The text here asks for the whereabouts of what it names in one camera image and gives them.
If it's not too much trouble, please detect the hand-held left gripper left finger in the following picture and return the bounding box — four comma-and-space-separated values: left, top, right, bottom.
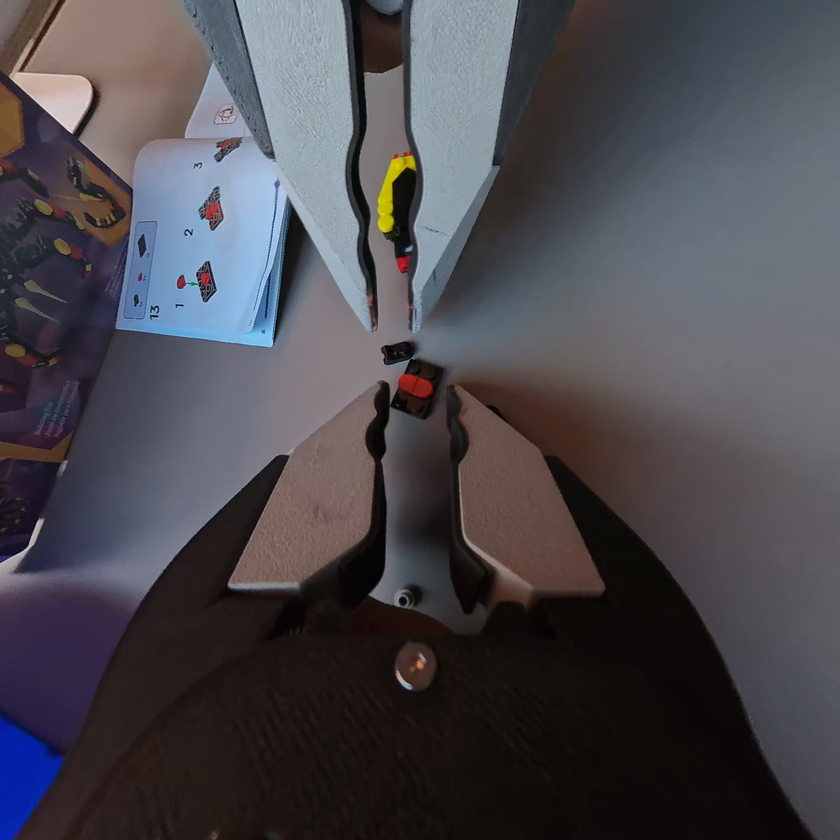
226, 381, 389, 608

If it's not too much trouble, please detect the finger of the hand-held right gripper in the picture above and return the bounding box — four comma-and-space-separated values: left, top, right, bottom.
403, 0, 575, 332
184, 0, 380, 331

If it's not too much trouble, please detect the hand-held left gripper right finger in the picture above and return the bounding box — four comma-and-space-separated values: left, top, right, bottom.
446, 384, 606, 614

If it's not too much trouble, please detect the yellow black lego model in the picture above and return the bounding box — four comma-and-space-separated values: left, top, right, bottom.
377, 151, 421, 273

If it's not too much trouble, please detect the black plate with red tiles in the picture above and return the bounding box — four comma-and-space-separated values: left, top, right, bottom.
390, 359, 445, 420

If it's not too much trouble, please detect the blue plastic bin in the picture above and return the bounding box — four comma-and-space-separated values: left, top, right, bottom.
0, 712, 67, 840

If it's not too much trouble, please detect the purple yellow lego box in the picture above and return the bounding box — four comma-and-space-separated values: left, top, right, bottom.
0, 69, 134, 552

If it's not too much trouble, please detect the open instruction booklet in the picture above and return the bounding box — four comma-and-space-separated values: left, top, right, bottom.
115, 66, 293, 347

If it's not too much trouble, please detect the white stand base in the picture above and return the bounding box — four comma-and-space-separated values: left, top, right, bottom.
10, 72, 99, 135

